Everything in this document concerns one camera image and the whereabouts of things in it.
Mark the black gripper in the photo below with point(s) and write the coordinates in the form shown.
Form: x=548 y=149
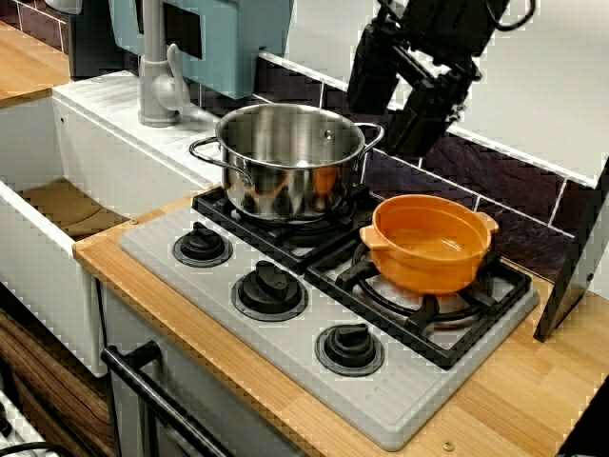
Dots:
x=428 y=69

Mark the orange plastic pot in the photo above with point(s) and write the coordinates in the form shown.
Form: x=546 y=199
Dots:
x=428 y=266

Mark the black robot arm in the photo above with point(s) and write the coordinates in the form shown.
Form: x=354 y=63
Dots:
x=447 y=24

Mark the stainless steel pot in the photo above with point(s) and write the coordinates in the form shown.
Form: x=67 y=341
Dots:
x=285 y=181

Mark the black stove knob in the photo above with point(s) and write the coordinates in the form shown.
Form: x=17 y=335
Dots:
x=349 y=347
x=202 y=245
x=268 y=288

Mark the grey toy stove plate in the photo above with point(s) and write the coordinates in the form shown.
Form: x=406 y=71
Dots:
x=285 y=343

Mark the dark tile backsplash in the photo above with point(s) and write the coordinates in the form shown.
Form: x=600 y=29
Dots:
x=504 y=190

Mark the teal toy appliance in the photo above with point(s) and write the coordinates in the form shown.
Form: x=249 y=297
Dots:
x=228 y=43

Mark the black burner grate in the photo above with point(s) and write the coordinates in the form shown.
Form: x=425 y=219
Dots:
x=499 y=290
x=223 y=209

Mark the dark grey side panel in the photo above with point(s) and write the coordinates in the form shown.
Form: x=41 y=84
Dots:
x=580 y=257

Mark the grey toy faucet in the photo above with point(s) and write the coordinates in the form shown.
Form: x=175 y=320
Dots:
x=154 y=71

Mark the wooden kitchen counter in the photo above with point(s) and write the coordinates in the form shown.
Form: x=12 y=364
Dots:
x=499 y=414

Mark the white toy sink basin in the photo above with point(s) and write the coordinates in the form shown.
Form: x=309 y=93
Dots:
x=62 y=143

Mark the brown flat board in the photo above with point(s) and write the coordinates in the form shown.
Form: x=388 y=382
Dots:
x=66 y=209

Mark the grey oven door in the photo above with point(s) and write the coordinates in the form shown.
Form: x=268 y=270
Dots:
x=190 y=395

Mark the wooden side counter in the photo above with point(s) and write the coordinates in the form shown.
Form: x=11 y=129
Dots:
x=24 y=62

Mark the white metal frame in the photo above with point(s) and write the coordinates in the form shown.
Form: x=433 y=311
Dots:
x=14 y=423

